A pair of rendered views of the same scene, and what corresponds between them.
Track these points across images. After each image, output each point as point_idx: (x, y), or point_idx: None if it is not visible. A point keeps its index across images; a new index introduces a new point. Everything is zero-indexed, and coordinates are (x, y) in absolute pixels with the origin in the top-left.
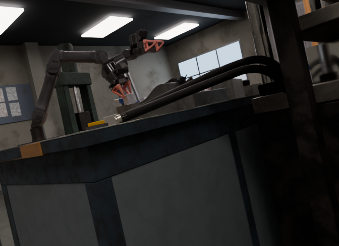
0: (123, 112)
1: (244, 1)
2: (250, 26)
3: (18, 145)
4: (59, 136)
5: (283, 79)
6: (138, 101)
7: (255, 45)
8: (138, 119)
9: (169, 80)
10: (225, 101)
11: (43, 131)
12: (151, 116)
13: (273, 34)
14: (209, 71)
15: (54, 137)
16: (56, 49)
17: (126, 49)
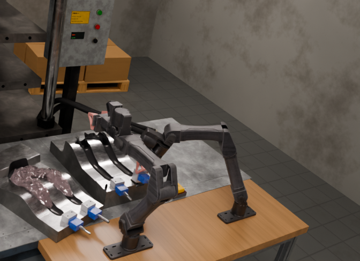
0: (153, 128)
1: (90, 65)
2: (56, 80)
3: (252, 209)
4: (218, 213)
5: (75, 101)
6: (125, 186)
7: (55, 92)
8: (147, 121)
9: (105, 134)
10: (79, 132)
11: (233, 204)
12: (140, 122)
13: (78, 80)
14: (94, 110)
15: (222, 211)
16: (222, 122)
17: (136, 134)
